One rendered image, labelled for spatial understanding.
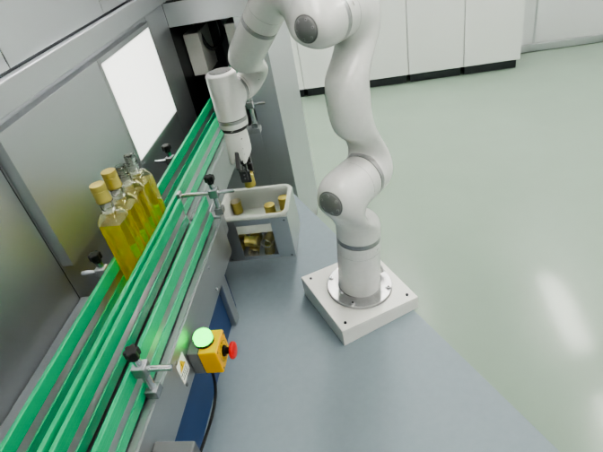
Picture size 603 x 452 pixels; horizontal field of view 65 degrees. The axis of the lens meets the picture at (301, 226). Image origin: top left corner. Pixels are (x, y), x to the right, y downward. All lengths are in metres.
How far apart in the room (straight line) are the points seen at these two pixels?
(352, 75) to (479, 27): 4.00
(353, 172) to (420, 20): 3.84
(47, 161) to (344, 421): 0.91
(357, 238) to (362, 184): 0.17
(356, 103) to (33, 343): 0.86
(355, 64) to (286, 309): 0.77
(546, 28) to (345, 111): 4.72
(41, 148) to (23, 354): 0.45
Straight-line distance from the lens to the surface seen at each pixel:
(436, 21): 4.92
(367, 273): 1.31
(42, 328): 1.22
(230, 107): 1.34
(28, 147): 1.18
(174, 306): 1.11
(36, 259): 1.21
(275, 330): 1.43
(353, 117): 1.07
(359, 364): 1.31
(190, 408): 1.20
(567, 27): 5.77
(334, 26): 0.97
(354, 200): 1.10
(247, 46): 1.20
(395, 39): 4.91
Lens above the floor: 1.79
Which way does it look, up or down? 35 degrees down
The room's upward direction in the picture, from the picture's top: 12 degrees counter-clockwise
